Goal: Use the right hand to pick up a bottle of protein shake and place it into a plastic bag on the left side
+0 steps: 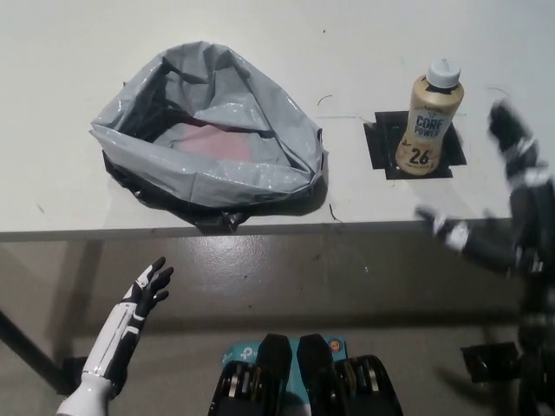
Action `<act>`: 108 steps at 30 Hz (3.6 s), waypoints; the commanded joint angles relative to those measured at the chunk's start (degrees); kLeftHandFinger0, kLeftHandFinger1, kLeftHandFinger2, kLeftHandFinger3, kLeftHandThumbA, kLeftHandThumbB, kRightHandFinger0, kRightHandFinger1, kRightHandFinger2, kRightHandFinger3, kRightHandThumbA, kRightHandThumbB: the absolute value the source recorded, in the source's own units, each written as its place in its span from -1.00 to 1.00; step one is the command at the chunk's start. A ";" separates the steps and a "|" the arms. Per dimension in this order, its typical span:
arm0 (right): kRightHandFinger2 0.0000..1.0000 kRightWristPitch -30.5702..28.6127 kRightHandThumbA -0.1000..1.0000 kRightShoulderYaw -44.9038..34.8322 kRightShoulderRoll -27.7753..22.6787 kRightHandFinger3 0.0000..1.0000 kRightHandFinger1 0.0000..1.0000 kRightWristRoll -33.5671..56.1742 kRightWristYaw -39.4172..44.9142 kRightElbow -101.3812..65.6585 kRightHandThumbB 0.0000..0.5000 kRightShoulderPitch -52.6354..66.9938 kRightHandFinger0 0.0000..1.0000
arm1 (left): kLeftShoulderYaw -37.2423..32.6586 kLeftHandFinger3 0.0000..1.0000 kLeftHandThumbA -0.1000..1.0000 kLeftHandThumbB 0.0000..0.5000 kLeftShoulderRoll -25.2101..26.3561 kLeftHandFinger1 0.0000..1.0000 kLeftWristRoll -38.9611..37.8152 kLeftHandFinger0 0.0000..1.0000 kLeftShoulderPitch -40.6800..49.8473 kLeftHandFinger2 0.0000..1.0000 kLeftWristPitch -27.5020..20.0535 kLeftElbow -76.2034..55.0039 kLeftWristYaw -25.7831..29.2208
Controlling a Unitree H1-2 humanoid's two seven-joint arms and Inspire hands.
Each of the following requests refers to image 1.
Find black diagonal table leg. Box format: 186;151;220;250
0;309;62;385

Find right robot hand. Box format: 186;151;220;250
415;98;555;272

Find black table foot plate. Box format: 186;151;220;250
62;355;90;391
460;343;521;383

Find black tape square marker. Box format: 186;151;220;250
362;110;468;181

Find beige protein shake bottle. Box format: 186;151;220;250
394;58;464;179

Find pink item inside bag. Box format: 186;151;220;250
175;122;253;162

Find teal cardboard box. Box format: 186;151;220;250
220;335;350;416

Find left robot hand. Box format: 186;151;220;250
82;256;175;387

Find grey plastic bag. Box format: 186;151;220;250
88;41;325;216

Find black robot body blocks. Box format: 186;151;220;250
207;332;395;416

